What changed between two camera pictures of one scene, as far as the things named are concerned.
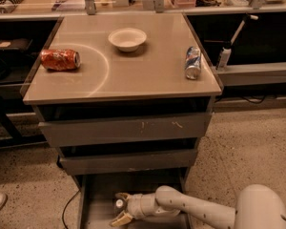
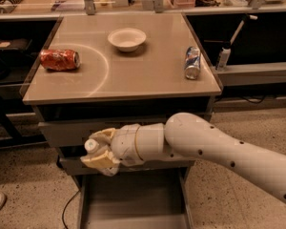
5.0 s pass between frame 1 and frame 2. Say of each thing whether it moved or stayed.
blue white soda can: stayed
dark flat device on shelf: stayed
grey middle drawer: stayed
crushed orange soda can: stayed
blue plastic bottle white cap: moved
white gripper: moved
